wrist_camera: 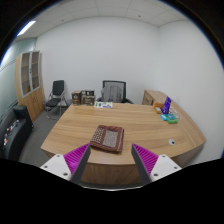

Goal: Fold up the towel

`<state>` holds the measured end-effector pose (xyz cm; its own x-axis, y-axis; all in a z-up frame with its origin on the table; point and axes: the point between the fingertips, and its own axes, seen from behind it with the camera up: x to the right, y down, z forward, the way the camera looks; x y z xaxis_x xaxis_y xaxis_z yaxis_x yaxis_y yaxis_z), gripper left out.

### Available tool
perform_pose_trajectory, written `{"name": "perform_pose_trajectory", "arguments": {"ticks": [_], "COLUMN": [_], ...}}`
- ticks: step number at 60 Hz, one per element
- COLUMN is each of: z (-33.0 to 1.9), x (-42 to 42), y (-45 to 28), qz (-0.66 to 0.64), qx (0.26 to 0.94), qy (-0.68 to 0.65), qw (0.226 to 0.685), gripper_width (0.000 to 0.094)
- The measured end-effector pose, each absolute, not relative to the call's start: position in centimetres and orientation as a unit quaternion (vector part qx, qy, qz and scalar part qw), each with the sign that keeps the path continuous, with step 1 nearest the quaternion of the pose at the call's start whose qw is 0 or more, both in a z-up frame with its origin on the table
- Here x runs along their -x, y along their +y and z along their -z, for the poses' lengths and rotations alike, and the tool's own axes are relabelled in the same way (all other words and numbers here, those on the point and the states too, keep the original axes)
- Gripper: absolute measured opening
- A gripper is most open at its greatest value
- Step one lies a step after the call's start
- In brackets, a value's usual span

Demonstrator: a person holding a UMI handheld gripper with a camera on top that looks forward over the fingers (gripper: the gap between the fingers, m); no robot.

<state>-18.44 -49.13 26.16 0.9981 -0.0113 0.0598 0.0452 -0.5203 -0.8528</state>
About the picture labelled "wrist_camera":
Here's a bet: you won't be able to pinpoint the black visitor chair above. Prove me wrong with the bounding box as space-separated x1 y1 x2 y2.
44 79 68 120

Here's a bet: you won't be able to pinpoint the large brown cardboard box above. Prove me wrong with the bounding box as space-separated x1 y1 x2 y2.
80 89 97 107

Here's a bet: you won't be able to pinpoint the purple standing sign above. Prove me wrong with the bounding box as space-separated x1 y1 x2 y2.
160 95 173 115

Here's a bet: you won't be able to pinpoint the brown patterned towel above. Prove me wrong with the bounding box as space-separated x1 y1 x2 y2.
89 124 125 154

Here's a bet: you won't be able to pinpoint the small green box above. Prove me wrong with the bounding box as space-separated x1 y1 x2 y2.
165 113 179 125

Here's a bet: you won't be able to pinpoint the black sofa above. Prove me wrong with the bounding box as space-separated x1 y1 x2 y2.
0 104 35 163

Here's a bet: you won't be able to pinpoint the small orange box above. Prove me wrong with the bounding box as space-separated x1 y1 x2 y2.
153 101 165 110

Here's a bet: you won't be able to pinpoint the black mesh office chair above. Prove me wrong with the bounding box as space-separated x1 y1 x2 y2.
96 80 134 105

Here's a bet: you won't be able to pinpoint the low wooden side cabinet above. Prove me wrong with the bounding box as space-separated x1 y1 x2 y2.
141 89 168 107

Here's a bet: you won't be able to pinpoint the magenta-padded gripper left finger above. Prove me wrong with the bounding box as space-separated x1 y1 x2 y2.
39 143 92 184

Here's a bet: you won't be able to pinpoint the white printed leaflet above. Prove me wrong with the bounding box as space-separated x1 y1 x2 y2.
93 101 114 110

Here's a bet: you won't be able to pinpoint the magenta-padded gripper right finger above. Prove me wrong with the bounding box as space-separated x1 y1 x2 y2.
130 143 183 186

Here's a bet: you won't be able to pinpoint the wooden cabinet with glass doors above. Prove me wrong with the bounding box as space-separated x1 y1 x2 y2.
14 50 45 123

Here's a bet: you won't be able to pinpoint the ceiling light panel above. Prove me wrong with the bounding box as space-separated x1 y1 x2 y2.
16 20 37 38

